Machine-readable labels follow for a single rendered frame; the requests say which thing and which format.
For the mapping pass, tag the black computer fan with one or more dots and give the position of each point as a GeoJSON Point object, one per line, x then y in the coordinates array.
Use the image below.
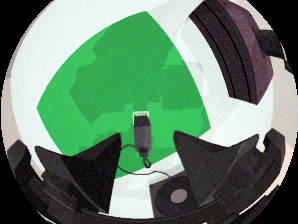
{"type": "Point", "coordinates": [171, 197]}

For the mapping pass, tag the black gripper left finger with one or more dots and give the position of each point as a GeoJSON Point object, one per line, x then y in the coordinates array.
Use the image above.
{"type": "Point", "coordinates": [91, 171]}

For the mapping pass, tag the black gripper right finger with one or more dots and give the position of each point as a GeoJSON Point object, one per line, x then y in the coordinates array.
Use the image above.
{"type": "Point", "coordinates": [207, 164]}

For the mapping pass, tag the green circuit board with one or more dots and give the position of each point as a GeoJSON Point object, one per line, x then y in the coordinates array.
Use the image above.
{"type": "Point", "coordinates": [130, 68]}

